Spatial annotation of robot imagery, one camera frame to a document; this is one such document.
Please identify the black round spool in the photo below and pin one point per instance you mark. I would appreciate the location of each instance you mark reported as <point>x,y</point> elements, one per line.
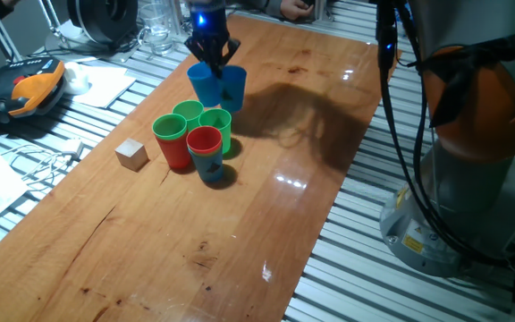
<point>105,22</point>

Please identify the blue plastic cup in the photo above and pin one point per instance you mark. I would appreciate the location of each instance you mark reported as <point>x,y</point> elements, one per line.
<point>204,87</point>
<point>235,87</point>
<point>206,173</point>

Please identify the thin metal rod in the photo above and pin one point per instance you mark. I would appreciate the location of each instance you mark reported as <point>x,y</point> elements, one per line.
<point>54,22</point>

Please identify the small wooden block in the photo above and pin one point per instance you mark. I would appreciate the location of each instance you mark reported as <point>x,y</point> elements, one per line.
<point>131,154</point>

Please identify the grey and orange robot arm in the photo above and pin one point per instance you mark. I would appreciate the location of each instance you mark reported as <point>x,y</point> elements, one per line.
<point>463,201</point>

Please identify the red plastic cup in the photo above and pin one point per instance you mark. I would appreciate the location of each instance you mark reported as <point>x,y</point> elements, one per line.
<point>204,139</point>
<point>174,155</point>
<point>163,141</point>

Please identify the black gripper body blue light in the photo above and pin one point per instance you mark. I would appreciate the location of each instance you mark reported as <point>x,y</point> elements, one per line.
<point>208,24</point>

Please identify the orange and black teach pendant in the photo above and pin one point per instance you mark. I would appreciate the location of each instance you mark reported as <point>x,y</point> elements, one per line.
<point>34,87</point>

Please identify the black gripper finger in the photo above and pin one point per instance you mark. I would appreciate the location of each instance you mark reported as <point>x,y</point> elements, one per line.
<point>228,53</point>
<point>199,51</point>

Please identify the white tissue lump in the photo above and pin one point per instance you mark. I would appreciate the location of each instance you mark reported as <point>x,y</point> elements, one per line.
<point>76,80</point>

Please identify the person's bare hand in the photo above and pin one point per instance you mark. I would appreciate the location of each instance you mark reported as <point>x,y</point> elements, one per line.
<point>295,8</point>

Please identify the varnished wooden board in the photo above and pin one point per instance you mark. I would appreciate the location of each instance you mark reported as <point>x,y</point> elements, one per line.
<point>262,232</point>

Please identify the clear glass mug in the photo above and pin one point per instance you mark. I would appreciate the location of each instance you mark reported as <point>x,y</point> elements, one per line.
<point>157,31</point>

